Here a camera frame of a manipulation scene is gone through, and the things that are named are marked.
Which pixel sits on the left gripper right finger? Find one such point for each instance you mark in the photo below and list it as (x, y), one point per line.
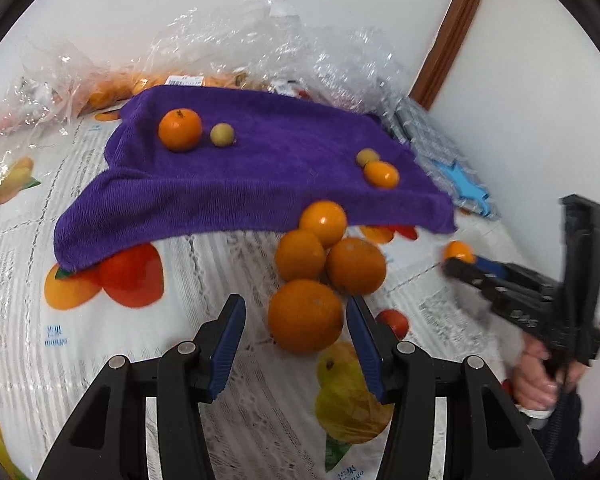
(486, 436)

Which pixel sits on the large round orange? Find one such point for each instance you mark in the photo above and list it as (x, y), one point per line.
(356, 267)

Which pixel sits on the large orange with stem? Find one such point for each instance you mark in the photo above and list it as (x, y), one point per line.
(180, 130)

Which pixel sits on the purple towel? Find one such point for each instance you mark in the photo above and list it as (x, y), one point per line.
(287, 155)

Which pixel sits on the clear plastic bag of fruit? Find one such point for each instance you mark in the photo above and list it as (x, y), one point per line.
(264, 45)

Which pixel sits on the brown wooden door frame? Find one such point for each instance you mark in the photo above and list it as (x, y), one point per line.
(443, 52)

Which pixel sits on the orange tangerine front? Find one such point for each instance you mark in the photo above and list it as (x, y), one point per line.
(305, 317)

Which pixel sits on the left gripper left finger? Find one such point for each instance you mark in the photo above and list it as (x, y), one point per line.
(104, 437)

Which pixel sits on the person's right hand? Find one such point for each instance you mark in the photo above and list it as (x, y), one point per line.
(532, 387)

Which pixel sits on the fruit print plastic tablecloth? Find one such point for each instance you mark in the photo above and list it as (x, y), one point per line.
(262, 426)

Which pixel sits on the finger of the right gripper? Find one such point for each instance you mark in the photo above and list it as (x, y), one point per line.
(493, 268)

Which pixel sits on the small orange tangerine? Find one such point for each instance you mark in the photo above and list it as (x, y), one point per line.
(327, 220)

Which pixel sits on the small clear plastic bag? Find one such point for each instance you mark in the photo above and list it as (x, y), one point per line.
(54, 86)

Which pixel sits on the grey checked star cushion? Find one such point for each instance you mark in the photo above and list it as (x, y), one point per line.
(438, 155)

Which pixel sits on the small red fruit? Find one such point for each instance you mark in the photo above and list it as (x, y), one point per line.
(396, 320)

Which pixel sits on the brownish green longan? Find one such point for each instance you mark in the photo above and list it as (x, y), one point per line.
(365, 156)
(222, 135)

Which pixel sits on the oval orange kumquat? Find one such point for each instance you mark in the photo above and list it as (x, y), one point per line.
(381, 174)

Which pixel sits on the small orange kumquat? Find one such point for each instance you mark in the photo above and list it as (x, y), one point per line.
(459, 250)

